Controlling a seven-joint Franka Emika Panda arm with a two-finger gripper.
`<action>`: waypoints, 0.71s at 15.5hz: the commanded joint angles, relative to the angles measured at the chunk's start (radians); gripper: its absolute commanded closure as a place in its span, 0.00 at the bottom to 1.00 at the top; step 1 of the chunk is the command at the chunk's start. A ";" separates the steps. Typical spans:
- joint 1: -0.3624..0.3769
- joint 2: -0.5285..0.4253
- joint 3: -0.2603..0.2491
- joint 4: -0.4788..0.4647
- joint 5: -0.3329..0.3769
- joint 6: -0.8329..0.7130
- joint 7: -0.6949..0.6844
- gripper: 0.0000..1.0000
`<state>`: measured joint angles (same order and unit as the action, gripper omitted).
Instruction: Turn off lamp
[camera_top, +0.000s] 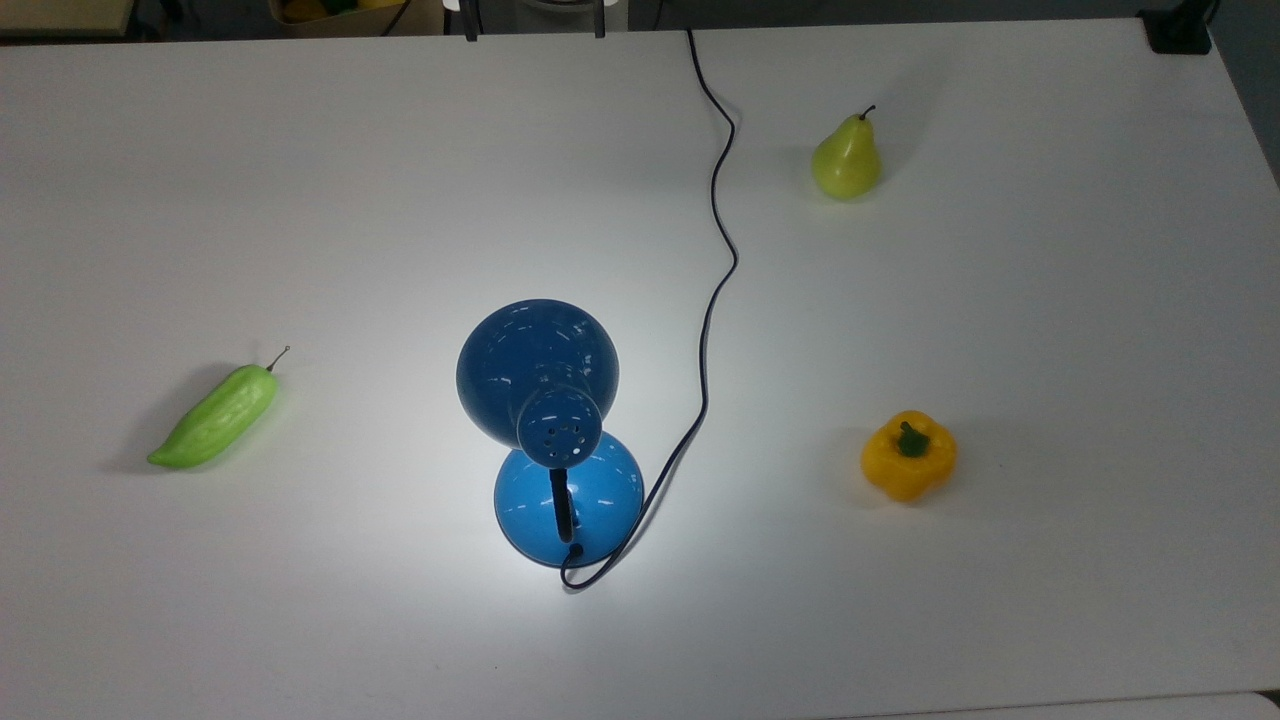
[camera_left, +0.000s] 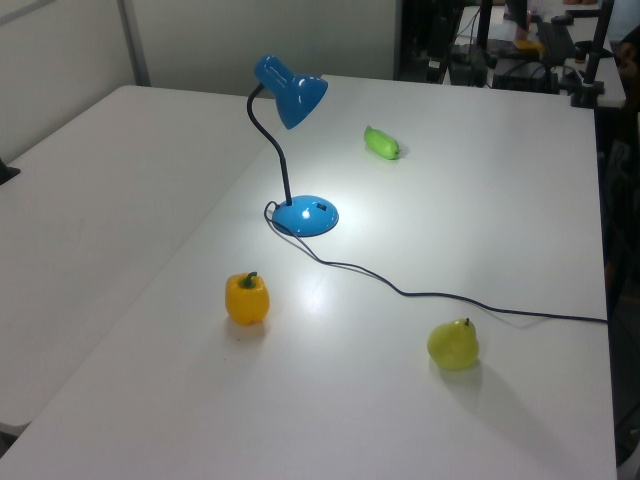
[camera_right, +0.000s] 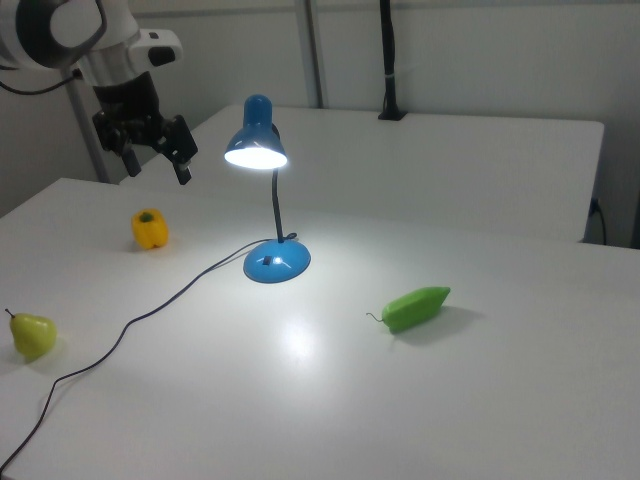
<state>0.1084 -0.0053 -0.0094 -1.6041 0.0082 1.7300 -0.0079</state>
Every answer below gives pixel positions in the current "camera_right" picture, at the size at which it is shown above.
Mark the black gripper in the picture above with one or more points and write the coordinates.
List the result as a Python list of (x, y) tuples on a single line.
[(127, 107)]

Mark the blue gooseneck desk lamp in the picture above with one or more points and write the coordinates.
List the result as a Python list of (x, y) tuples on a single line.
[(277, 265)]

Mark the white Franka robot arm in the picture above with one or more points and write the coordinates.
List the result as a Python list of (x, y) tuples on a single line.
[(30, 30)]

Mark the yellow bell pepper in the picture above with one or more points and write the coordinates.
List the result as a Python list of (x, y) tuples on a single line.
[(149, 231)]

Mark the yellow-green pear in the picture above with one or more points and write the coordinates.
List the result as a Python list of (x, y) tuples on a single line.
[(32, 336)]

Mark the black pole with clamp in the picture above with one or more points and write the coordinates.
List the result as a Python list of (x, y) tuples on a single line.
[(390, 60)]

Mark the green pepper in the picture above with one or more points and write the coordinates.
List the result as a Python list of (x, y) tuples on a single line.
[(415, 309)]

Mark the grey metal post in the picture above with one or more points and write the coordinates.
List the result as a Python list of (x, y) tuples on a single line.
[(90, 140)]

